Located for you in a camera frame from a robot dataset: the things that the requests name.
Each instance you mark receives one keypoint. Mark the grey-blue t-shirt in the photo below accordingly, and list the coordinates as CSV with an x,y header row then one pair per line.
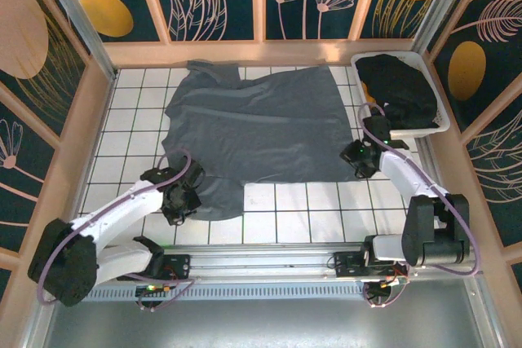
x,y
265,128

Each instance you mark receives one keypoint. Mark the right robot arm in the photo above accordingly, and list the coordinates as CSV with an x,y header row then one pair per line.
x,y
403,177

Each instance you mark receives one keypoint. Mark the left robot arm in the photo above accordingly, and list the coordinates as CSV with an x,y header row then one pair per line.
x,y
122,207

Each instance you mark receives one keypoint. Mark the orange garment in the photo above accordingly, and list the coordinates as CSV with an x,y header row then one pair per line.
x,y
367,93

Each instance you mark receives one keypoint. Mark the white plastic basket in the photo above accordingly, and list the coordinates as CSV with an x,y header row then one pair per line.
x,y
424,133

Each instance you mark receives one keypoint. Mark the black t-shirt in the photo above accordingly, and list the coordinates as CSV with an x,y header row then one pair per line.
x,y
399,83

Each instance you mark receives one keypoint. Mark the grey metal sheet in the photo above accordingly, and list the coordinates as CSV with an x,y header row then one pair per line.
x,y
265,325

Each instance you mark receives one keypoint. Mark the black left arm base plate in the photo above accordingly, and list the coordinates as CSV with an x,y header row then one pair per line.
x,y
179,264

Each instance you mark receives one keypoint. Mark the aluminium mounting rail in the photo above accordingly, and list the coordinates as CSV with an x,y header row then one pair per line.
x,y
265,258

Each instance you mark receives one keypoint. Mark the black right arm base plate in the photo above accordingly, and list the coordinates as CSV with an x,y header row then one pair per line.
x,y
346,262

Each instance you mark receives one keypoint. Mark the aluminium corner post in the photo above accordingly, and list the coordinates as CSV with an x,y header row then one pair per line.
x,y
438,5
81,26

